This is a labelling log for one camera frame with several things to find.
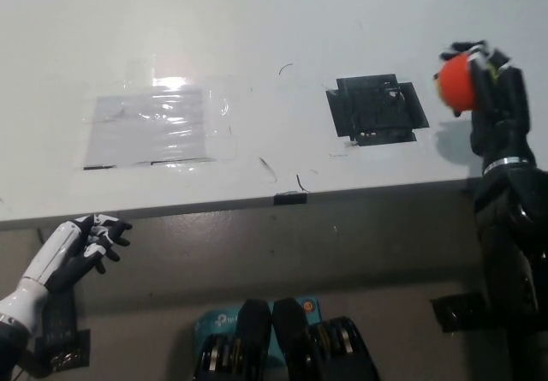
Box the black right hand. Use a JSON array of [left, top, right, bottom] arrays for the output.
[[438, 39, 538, 172]]

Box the white and black left hand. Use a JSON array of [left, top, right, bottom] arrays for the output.
[[0, 212, 133, 340]]

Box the yellow and orange tennis ball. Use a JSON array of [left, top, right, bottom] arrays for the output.
[[433, 52, 479, 113]]

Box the teal tp-link box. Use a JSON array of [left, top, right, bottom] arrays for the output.
[[194, 295, 322, 359]]

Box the clear plastic film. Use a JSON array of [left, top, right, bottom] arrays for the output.
[[79, 57, 239, 172]]

